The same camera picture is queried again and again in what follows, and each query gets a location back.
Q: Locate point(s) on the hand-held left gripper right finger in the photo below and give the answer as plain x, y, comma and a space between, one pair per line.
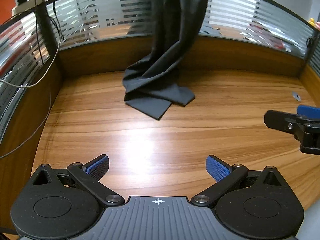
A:
217, 168

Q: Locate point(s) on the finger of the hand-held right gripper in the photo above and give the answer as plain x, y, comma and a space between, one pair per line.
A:
277, 120
310, 111

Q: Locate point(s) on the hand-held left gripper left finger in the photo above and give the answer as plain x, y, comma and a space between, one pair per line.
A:
98, 167

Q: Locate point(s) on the dark grey pants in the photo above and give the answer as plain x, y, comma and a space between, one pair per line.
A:
162, 55

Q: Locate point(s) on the small metal disc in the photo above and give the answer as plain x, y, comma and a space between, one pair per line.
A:
296, 96

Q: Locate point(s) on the black partition clip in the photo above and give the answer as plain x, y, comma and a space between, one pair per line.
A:
310, 41

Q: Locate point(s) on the small pink toy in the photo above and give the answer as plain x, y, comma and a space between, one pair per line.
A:
318, 25

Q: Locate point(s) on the red board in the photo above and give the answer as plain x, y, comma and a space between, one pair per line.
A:
5, 5

